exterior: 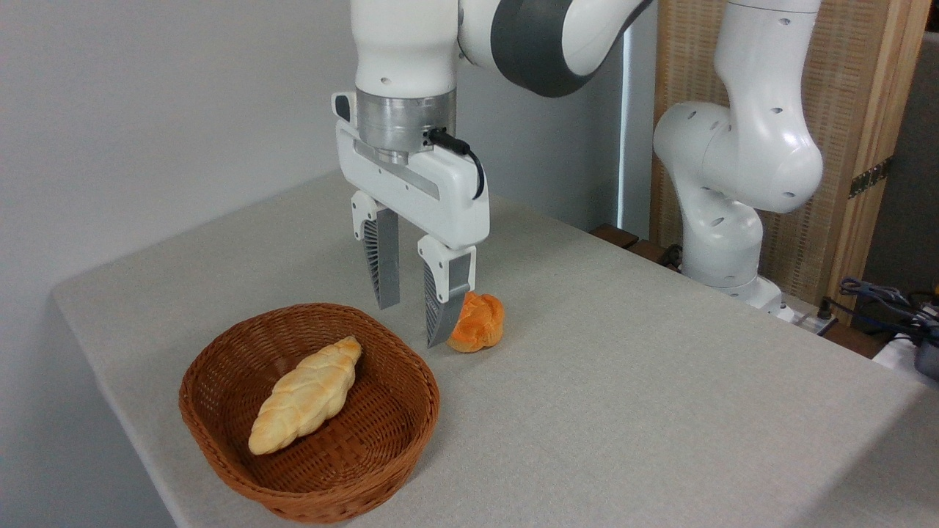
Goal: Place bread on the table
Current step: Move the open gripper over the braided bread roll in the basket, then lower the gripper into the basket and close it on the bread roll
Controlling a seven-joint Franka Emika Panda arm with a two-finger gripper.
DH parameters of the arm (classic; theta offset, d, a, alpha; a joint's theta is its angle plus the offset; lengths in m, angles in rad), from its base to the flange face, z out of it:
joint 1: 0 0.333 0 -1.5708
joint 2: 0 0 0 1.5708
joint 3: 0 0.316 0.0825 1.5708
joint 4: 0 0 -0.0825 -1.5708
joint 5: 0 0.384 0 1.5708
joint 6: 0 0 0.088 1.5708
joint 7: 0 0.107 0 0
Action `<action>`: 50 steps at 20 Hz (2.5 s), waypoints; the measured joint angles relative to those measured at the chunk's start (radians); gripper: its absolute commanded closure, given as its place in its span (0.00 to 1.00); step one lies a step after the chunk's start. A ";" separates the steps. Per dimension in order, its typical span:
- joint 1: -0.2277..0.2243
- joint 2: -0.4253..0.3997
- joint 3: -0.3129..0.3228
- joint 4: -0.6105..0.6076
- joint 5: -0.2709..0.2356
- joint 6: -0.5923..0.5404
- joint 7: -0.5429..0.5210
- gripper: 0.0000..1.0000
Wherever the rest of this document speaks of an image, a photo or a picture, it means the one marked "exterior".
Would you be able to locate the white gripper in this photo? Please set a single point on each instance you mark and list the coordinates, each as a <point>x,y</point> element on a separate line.
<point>447,198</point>

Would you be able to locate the pale braided bread loaf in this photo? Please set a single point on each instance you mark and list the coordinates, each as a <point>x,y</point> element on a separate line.
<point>308,396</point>

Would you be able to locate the brown wicker basket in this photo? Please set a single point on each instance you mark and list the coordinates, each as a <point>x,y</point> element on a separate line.
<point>352,458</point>

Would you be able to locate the round orange bread roll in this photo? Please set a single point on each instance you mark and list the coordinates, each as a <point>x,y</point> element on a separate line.
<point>482,323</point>

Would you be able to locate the wooden woven screen panel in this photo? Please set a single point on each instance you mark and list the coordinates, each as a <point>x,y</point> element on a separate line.
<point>843,88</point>

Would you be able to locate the dark metal hinge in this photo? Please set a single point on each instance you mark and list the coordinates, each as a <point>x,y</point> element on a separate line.
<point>870,178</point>

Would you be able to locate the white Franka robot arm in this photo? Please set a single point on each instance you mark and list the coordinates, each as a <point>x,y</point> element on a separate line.
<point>755,147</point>

